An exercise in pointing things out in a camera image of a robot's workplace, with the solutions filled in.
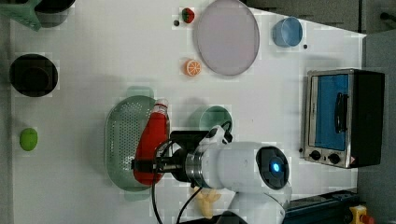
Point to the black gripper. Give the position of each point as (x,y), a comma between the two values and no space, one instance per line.
(163,163)

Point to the red plush ketchup bottle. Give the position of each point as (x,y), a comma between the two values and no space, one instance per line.
(154,134)

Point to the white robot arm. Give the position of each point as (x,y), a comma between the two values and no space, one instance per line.
(256,173)

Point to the green perforated strainer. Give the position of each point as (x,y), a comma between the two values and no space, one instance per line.
(124,125)

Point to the green cup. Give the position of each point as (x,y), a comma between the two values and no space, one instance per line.
(211,116)

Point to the orange slice toy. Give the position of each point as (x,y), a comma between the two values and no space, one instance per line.
(192,68)

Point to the green toy lime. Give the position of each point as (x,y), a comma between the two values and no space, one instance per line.
(28,139)

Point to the black round bowl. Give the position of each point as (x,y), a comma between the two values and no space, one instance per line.
(33,75)

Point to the grey round plate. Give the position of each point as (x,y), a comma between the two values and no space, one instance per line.
(227,37)

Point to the red toy strawberry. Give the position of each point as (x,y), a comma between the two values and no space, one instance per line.
(187,15)

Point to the blue cup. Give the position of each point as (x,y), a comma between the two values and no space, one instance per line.
(287,33)

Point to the green dish rack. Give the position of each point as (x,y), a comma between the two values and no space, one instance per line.
(23,13)

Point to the silver toaster oven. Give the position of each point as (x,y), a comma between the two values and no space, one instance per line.
(344,117)

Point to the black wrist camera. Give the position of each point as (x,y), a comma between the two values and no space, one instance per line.
(188,141)

